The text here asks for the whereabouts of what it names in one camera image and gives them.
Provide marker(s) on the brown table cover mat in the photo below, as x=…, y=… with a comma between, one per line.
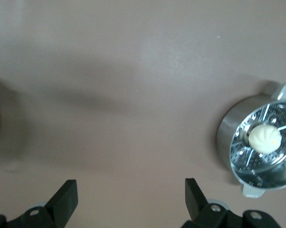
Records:
x=133, y=71

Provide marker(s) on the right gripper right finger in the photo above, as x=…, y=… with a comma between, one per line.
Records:
x=195, y=202

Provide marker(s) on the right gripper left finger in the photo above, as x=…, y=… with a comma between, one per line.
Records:
x=62, y=202

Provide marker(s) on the white steamed bun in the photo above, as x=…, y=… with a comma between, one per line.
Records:
x=264, y=139

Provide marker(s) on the steel steamer pot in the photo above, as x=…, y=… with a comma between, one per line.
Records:
x=228, y=133

